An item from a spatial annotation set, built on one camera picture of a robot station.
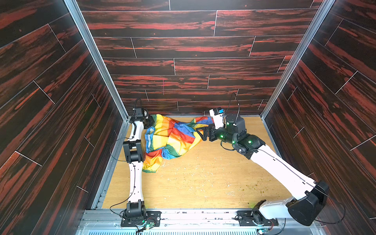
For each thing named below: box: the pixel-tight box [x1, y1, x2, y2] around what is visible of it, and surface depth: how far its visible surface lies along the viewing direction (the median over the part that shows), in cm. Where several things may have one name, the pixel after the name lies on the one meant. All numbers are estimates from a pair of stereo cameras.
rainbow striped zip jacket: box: [142, 114, 214, 173], surface depth 101 cm
